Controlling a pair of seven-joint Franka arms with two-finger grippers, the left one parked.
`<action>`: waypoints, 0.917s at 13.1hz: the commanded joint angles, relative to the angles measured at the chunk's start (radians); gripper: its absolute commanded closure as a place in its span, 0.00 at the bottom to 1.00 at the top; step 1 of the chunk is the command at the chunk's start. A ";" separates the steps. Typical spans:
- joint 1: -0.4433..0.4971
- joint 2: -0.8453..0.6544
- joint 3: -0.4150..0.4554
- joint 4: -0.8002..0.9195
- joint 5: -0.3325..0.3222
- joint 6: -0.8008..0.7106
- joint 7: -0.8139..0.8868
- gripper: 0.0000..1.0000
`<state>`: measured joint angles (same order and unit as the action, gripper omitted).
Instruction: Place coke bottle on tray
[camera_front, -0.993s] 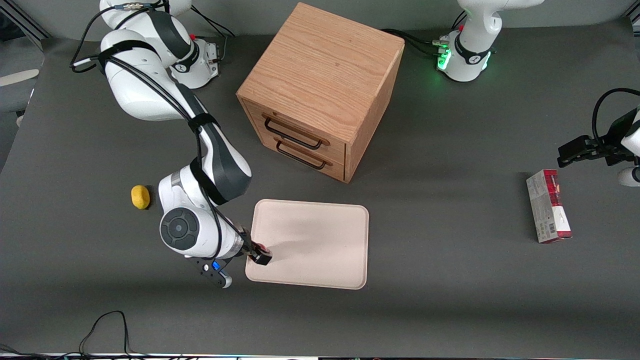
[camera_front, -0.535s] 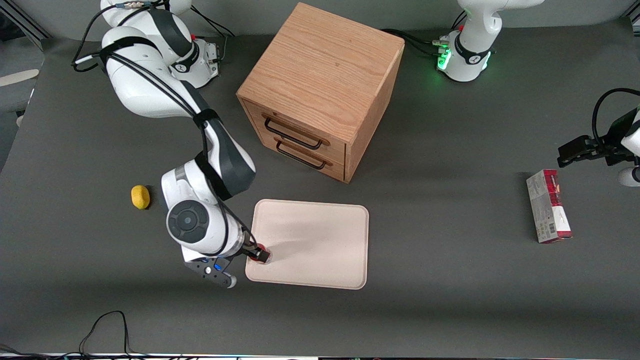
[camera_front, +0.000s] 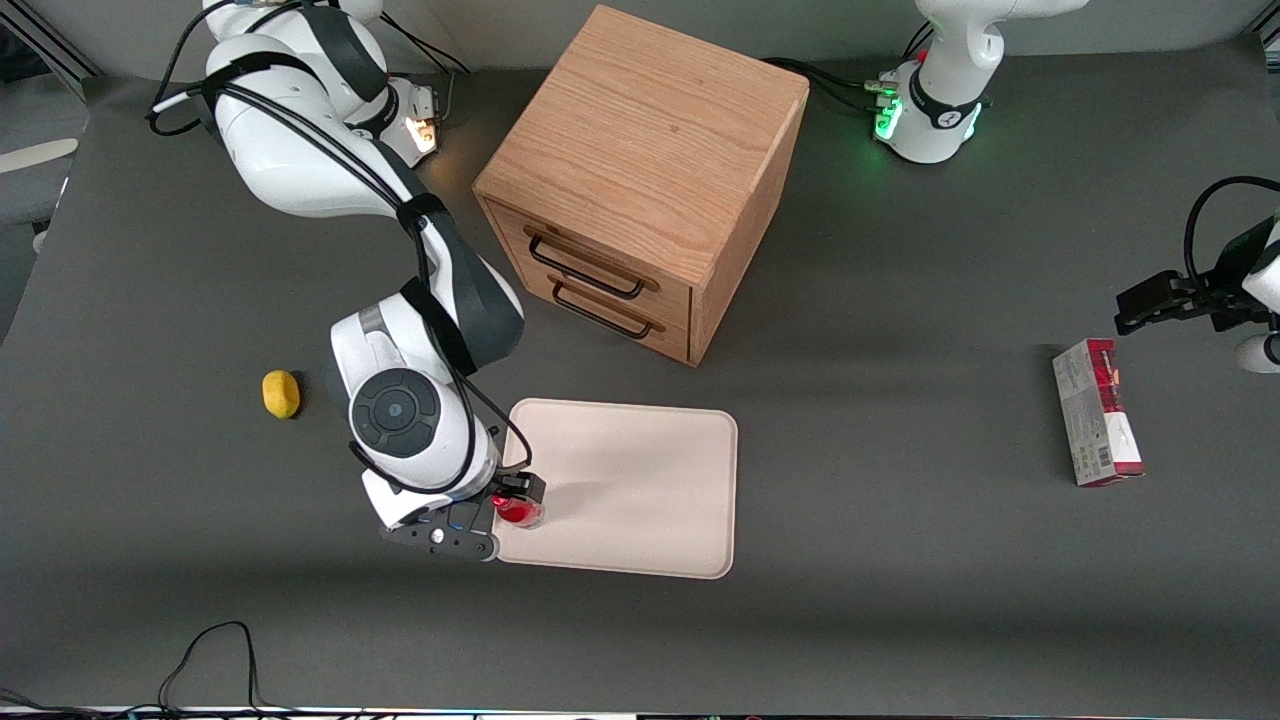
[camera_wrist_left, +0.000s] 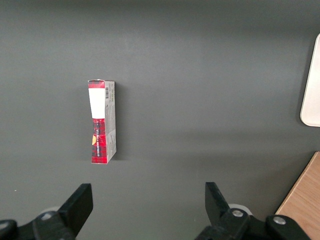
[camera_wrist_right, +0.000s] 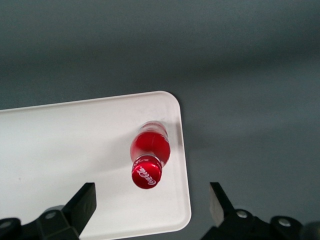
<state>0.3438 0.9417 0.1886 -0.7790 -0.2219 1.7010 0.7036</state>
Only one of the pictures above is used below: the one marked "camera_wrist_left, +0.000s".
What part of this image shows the light wooden board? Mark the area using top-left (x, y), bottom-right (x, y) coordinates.
top-left (274, 150), bottom-right (320, 240)

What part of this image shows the red plaid carton box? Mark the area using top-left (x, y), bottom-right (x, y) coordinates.
top-left (87, 79), bottom-right (118, 166)

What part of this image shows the white rounded tray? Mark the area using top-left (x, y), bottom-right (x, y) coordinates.
top-left (299, 32), bottom-right (320, 128)

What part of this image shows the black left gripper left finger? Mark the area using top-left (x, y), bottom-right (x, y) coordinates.
top-left (32, 183), bottom-right (94, 240)

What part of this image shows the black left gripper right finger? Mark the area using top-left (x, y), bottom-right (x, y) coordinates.
top-left (194, 181), bottom-right (266, 240)

